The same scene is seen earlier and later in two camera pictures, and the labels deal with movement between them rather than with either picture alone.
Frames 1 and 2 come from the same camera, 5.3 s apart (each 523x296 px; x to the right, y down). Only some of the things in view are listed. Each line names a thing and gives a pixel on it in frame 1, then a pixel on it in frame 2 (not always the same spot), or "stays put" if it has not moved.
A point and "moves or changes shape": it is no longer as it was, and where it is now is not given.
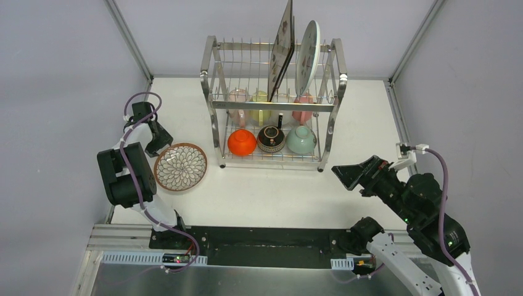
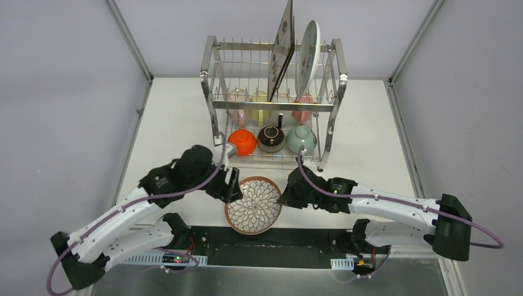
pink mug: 303,116 stays put
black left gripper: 157,135 -> 227,184
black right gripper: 366,174 -> 287,198
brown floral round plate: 180,166 moves or changes shape
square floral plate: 283,49 stays put
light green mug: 260,117 stays put
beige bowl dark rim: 271,139 stays put
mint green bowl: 301,140 stays put
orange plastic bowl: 242,142 stays put
